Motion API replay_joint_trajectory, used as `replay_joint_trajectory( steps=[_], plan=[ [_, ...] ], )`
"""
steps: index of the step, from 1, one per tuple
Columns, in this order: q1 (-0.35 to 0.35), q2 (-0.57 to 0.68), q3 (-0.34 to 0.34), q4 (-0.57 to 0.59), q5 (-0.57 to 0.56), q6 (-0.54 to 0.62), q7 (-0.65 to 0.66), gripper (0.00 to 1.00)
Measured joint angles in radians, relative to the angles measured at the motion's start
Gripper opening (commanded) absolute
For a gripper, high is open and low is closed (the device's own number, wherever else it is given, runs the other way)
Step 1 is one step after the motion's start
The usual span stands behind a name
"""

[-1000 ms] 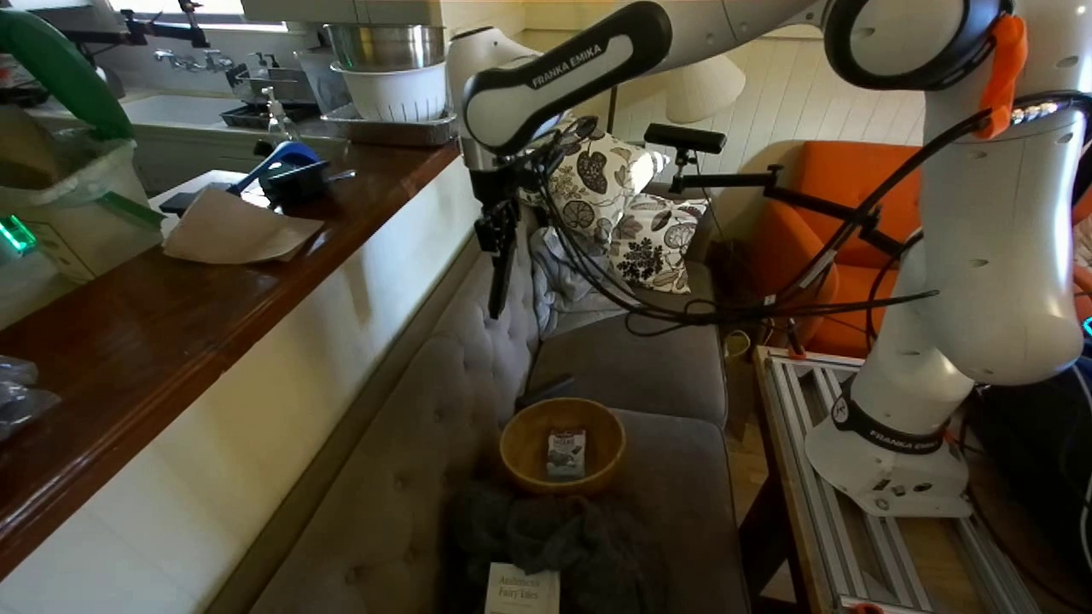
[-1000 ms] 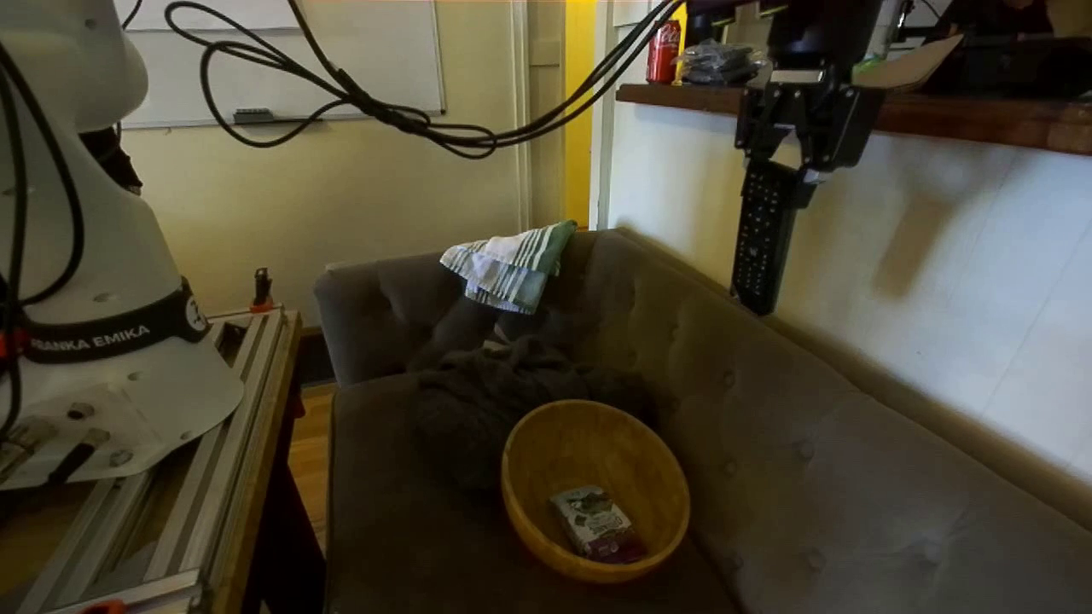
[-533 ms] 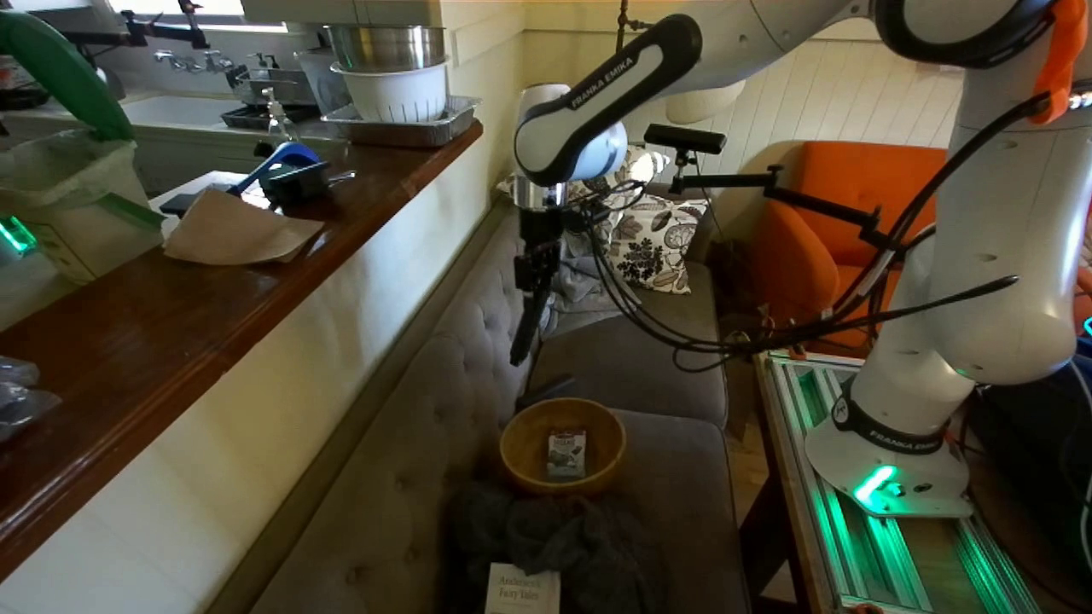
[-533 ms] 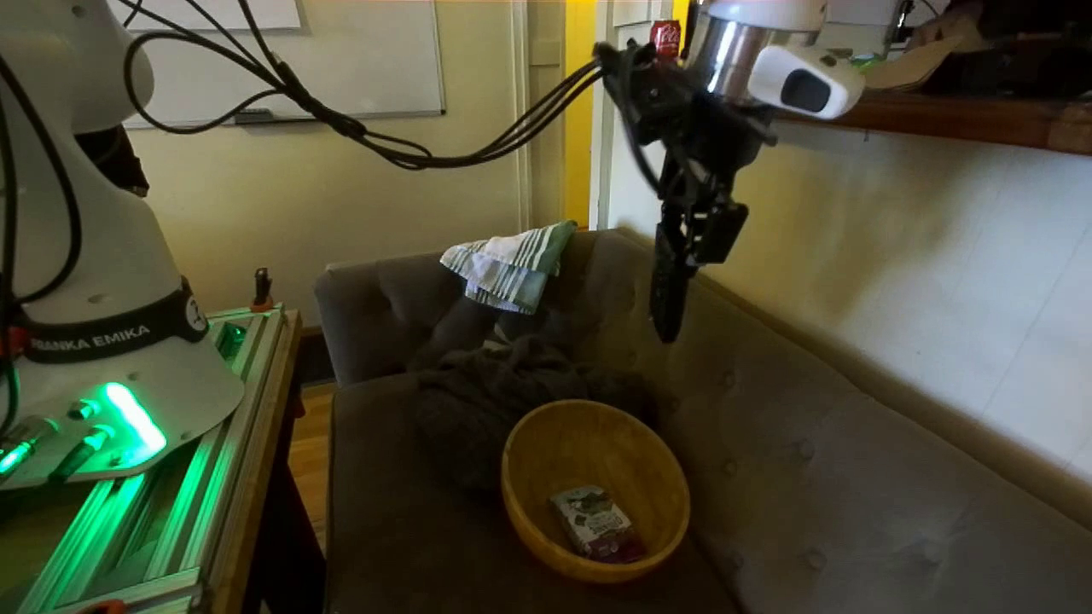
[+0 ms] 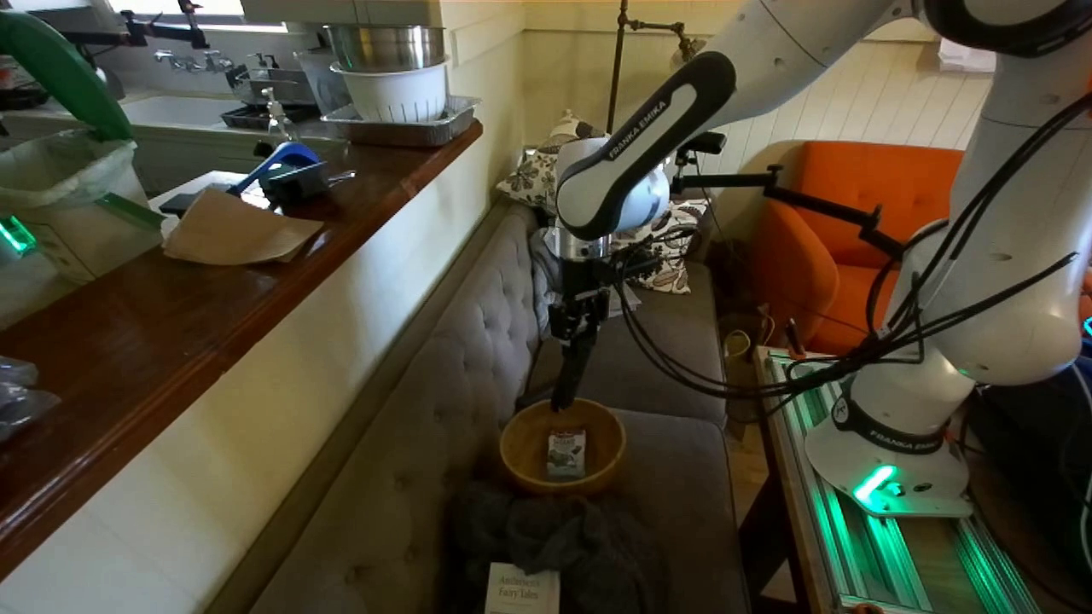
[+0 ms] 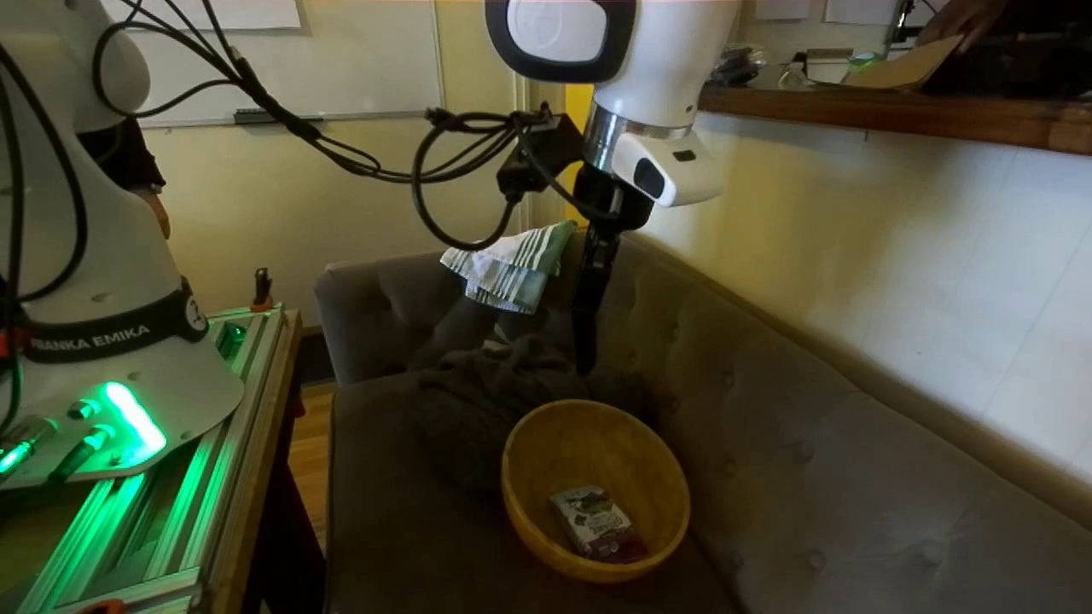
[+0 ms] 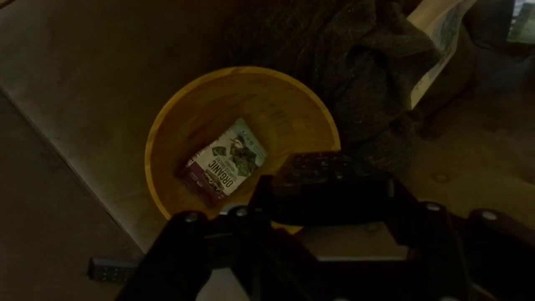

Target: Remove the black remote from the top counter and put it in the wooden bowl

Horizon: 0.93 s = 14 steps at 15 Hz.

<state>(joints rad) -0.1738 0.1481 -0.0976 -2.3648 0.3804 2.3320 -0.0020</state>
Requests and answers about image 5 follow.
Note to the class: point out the white booklet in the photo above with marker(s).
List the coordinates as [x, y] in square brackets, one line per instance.
[519, 587]

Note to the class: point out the crumpled clear plastic bag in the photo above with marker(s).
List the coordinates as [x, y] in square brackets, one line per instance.
[22, 397]

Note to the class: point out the dark wooden counter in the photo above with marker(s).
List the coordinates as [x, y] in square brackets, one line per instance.
[115, 386]

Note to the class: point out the aluminium rail robot table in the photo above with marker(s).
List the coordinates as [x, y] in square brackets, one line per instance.
[842, 532]

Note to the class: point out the metal kitchen faucet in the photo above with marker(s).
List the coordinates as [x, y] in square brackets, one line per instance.
[242, 81]

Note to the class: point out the white hanging cloth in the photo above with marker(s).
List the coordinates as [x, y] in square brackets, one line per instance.
[966, 56]

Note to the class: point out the clear plastic container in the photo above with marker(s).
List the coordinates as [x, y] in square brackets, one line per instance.
[69, 171]

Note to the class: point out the white ribbed bowl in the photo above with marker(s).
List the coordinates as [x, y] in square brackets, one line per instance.
[394, 93]

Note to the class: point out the floral patterned pillow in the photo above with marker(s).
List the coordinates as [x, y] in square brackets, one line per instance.
[531, 183]

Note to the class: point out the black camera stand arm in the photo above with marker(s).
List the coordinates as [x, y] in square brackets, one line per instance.
[821, 206]

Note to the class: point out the floor lamp with white shade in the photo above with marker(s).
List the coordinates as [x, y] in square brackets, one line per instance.
[617, 70]

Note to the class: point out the green curved plastic chute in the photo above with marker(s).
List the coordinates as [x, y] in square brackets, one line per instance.
[55, 63]

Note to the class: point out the dark grey fuzzy blanket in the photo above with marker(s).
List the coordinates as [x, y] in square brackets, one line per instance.
[568, 548]

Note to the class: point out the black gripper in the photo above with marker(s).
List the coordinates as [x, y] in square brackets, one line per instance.
[584, 275]

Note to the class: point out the light grey cloth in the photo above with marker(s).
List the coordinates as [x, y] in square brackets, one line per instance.
[539, 275]

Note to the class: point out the wooden bowl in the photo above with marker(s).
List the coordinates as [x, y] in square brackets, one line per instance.
[524, 456]

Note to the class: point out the metal baking tray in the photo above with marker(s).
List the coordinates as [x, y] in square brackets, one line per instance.
[431, 123]

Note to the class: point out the small yellow cup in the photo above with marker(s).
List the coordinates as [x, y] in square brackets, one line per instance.
[737, 346]

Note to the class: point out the orange armchair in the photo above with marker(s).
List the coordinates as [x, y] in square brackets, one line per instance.
[821, 259]

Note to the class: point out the black bag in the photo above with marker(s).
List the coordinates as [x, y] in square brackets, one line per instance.
[1035, 479]

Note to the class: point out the stainless steel pot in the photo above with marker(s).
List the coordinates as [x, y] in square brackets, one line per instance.
[388, 44]

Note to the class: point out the small printed card box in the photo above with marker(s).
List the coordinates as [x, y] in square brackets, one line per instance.
[563, 456]

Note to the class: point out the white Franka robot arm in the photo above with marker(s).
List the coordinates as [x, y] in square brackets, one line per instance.
[1001, 226]

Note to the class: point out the blue tape dispenser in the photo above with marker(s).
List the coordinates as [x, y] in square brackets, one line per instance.
[297, 171]

